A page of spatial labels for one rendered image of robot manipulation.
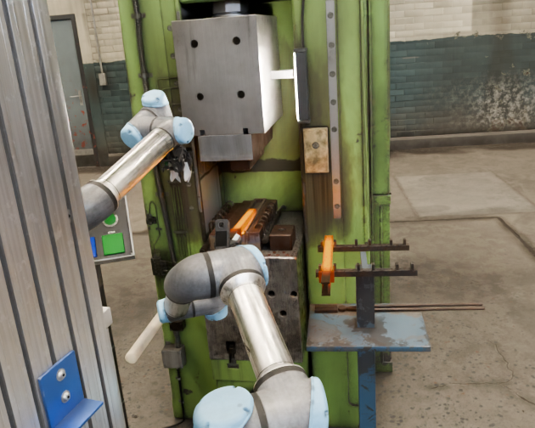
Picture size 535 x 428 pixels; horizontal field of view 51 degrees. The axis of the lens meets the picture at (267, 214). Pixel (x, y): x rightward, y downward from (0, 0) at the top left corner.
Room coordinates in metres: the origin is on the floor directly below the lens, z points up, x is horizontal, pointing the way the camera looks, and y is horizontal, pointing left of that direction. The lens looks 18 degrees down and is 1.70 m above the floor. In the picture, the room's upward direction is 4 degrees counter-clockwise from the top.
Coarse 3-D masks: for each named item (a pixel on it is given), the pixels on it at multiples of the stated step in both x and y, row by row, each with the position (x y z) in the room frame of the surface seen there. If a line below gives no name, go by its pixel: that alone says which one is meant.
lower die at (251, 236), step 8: (248, 200) 2.41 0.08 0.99; (264, 200) 2.35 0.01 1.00; (272, 200) 2.37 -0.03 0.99; (232, 208) 2.34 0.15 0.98; (240, 208) 2.30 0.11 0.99; (248, 208) 2.26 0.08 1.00; (264, 208) 2.27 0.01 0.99; (272, 208) 2.26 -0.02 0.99; (224, 216) 2.24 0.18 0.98; (232, 216) 2.20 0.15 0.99; (240, 216) 2.19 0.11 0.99; (256, 216) 2.17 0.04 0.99; (232, 224) 2.09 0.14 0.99; (248, 224) 2.05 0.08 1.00; (264, 224) 2.08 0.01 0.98; (248, 232) 1.98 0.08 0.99; (256, 232) 1.98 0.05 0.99; (248, 240) 1.98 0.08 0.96; (256, 240) 1.98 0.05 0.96
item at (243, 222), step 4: (248, 212) 2.16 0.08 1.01; (252, 212) 2.16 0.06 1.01; (244, 216) 2.12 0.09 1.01; (248, 216) 2.11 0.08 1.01; (252, 216) 2.15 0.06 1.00; (240, 220) 2.06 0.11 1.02; (244, 220) 2.05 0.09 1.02; (248, 220) 2.08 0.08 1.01; (236, 224) 2.00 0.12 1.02; (240, 224) 2.00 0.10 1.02; (244, 224) 2.01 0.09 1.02; (232, 228) 1.93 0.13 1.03; (236, 228) 1.92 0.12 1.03; (240, 228) 1.92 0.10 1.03; (244, 228) 2.00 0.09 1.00; (232, 232) 1.89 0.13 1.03; (236, 232) 1.89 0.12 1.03; (240, 232) 1.92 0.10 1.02; (232, 236) 1.84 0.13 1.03; (240, 236) 1.91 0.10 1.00
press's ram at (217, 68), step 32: (192, 32) 2.01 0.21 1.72; (224, 32) 1.99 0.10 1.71; (256, 32) 1.96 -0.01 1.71; (192, 64) 2.01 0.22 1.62; (224, 64) 1.99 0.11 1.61; (256, 64) 1.97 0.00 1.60; (192, 96) 2.01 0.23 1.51; (224, 96) 1.99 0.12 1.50; (256, 96) 1.97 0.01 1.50; (224, 128) 1.99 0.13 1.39; (256, 128) 1.97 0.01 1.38
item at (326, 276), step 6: (324, 240) 1.83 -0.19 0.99; (330, 240) 1.83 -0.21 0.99; (324, 246) 1.78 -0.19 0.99; (330, 246) 1.77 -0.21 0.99; (324, 252) 1.72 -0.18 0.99; (330, 252) 1.72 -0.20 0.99; (324, 258) 1.67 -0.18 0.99; (330, 258) 1.67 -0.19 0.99; (324, 264) 1.62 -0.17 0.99; (330, 264) 1.62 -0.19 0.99; (324, 270) 1.58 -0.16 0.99; (330, 270) 1.57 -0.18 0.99; (318, 276) 1.55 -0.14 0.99; (324, 276) 1.51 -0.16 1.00; (330, 276) 1.55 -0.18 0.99; (324, 282) 1.47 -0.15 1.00; (330, 282) 1.55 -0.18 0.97; (324, 288) 1.47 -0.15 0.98; (330, 288) 1.52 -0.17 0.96; (324, 294) 1.47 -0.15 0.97
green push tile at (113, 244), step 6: (108, 234) 1.93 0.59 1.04; (114, 234) 1.93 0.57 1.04; (120, 234) 1.94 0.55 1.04; (102, 240) 1.92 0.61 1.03; (108, 240) 1.92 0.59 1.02; (114, 240) 1.92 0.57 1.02; (120, 240) 1.93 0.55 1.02; (108, 246) 1.91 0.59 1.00; (114, 246) 1.91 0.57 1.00; (120, 246) 1.91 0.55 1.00; (108, 252) 1.90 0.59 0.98; (114, 252) 1.90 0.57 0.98; (120, 252) 1.90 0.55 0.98
